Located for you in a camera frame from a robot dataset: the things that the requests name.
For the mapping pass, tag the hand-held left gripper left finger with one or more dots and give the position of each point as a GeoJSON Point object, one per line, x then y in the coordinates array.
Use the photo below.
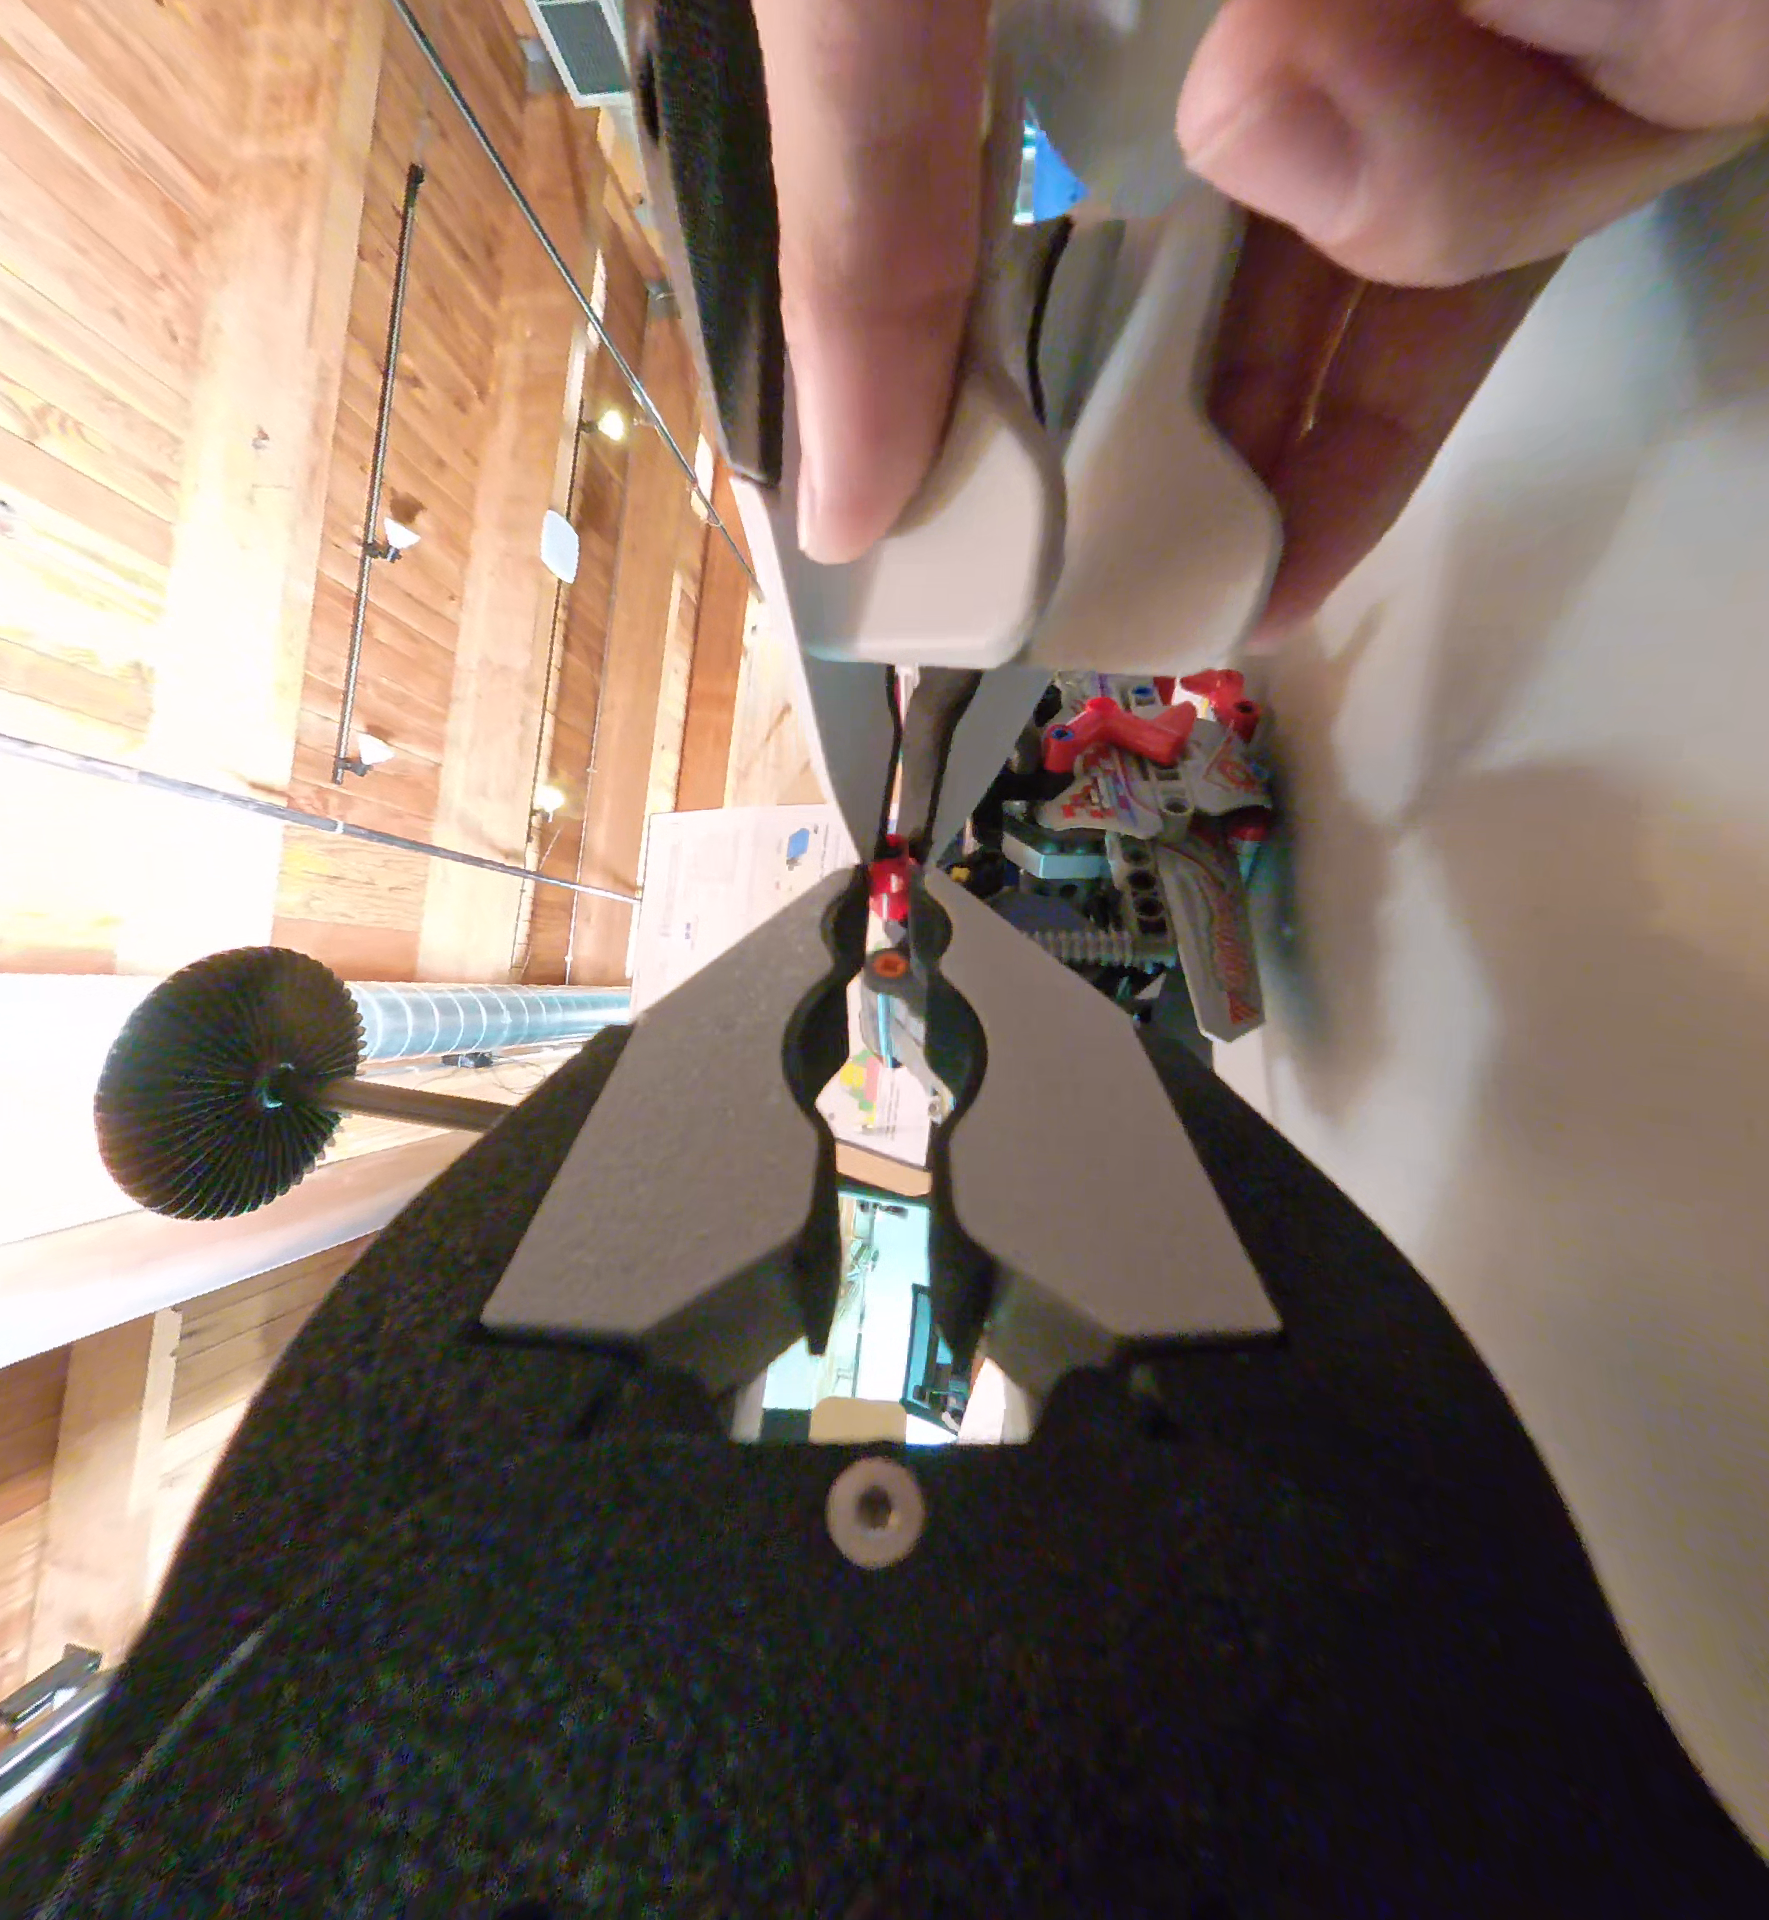
{"type": "Point", "coordinates": [674, 1184]}

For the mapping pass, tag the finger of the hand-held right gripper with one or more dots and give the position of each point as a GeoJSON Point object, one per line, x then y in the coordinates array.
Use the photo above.
{"type": "Point", "coordinates": [997, 721]}
{"type": "Point", "coordinates": [847, 734]}

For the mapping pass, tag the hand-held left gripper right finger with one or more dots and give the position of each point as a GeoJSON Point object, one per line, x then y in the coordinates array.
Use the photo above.
{"type": "Point", "coordinates": [1108, 1201]}

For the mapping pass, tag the small red brick pin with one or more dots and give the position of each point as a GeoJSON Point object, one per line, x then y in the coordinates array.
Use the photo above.
{"type": "Point", "coordinates": [891, 892]}

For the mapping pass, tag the grey red toy brick truck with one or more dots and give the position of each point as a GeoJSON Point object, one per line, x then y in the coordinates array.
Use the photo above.
{"type": "Point", "coordinates": [1184, 900]}

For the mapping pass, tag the person's right hand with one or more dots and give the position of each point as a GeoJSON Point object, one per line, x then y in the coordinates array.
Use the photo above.
{"type": "Point", "coordinates": [884, 224]}

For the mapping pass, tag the printed instruction sheet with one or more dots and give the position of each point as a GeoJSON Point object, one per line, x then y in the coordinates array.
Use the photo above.
{"type": "Point", "coordinates": [719, 900]}

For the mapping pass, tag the white ceiling access point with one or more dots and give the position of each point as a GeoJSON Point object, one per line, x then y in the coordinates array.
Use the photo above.
{"type": "Point", "coordinates": [560, 548]}

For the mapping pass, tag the black round finned lamp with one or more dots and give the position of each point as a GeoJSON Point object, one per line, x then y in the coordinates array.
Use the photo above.
{"type": "Point", "coordinates": [209, 1081]}

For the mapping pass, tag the black track light bar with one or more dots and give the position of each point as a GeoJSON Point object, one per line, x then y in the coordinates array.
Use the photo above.
{"type": "Point", "coordinates": [374, 481]}

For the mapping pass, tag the white ceiling vent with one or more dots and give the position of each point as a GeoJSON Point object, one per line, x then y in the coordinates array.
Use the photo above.
{"type": "Point", "coordinates": [585, 44]}

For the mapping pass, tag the silver ventilation duct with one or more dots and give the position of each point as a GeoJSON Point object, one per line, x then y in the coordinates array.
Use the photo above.
{"type": "Point", "coordinates": [494, 1021]}

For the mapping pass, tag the grey metal bracket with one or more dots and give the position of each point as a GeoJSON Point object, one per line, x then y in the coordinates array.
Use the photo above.
{"type": "Point", "coordinates": [29, 1711]}

